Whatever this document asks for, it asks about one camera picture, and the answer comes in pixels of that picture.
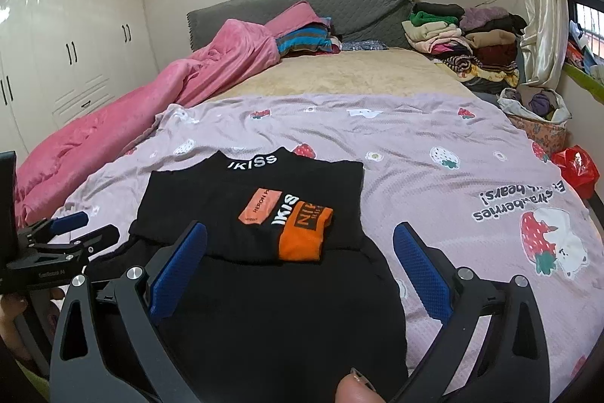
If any beige mattress cover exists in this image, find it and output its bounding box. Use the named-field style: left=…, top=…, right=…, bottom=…
left=203, top=46, right=477, bottom=104

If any pale purple strawberry print sheet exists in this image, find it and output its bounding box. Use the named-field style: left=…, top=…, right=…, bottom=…
left=47, top=91, right=604, bottom=385

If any person's right hand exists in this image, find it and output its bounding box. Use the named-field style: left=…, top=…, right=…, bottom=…
left=333, top=367, right=388, bottom=403

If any printed bag of clothes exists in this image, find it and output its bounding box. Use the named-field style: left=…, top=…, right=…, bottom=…
left=498, top=86, right=572, bottom=153

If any white wardrobe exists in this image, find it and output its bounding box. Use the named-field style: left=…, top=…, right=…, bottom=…
left=0, top=0, right=159, bottom=153

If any pile of folded clothes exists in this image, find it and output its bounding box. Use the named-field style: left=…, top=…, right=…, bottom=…
left=401, top=2, right=528, bottom=94

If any black sweater with orange cuffs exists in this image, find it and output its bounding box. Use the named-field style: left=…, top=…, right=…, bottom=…
left=85, top=147, right=409, bottom=403

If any pink fleece blanket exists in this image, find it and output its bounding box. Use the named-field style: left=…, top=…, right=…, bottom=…
left=13, top=2, right=333, bottom=229

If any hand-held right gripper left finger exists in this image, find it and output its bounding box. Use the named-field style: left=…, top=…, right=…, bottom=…
left=49, top=221, right=208, bottom=403

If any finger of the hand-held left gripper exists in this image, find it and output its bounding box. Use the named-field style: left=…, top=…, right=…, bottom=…
left=19, top=210, right=90, bottom=244
left=45, top=224, right=121, bottom=265

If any green windowsill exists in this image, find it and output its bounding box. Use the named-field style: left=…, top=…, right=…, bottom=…
left=561, top=60, right=604, bottom=100

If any grey quilted headboard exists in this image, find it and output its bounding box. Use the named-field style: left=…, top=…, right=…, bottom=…
left=186, top=0, right=417, bottom=54

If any red plastic bag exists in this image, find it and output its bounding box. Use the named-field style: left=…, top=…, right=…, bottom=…
left=551, top=145, right=600, bottom=200

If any person's left hand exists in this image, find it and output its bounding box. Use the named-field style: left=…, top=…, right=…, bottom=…
left=0, top=294, right=28, bottom=362

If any colourful cloth heap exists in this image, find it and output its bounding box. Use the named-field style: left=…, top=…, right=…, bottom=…
left=564, top=20, right=604, bottom=85

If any striped blue and brown cloth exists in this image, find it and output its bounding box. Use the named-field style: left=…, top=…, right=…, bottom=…
left=274, top=23, right=341, bottom=57

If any blue floral cloth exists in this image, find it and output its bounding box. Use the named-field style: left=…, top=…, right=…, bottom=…
left=341, top=39, right=390, bottom=52

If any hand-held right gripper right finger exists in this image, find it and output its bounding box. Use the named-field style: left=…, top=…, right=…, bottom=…
left=393, top=221, right=555, bottom=403

